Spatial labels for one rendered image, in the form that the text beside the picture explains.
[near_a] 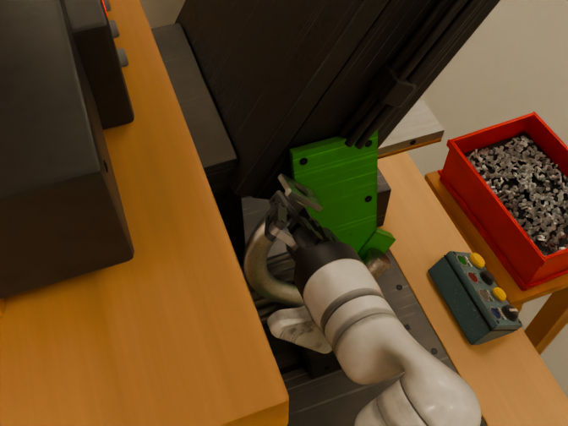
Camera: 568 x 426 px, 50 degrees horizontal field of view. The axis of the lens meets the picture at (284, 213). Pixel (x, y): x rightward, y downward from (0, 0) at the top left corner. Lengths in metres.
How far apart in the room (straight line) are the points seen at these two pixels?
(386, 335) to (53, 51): 0.36
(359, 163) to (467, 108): 1.97
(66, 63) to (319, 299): 0.37
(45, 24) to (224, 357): 0.19
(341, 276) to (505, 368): 0.50
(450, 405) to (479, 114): 2.28
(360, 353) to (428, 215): 0.64
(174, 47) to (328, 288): 0.49
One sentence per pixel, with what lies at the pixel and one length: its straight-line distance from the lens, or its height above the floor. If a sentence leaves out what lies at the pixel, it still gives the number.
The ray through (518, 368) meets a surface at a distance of 1.05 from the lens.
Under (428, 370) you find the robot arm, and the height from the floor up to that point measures 1.35.
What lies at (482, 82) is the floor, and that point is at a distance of 2.88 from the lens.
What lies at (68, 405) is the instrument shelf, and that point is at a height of 1.54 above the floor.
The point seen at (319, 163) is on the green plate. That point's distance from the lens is 0.75.
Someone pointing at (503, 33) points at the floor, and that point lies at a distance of 3.19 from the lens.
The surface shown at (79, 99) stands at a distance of 0.29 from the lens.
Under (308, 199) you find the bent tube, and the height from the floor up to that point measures 1.24.
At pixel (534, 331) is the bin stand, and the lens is 1.61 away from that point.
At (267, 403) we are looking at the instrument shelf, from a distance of 0.29.
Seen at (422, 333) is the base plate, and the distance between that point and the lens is 1.03.
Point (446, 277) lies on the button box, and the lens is 1.06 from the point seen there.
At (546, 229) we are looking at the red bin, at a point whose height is 0.88.
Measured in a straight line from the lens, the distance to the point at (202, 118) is 0.82.
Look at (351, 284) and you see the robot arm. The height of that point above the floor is 1.30.
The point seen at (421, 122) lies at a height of 1.13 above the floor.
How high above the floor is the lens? 1.81
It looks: 54 degrees down
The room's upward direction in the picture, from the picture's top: straight up
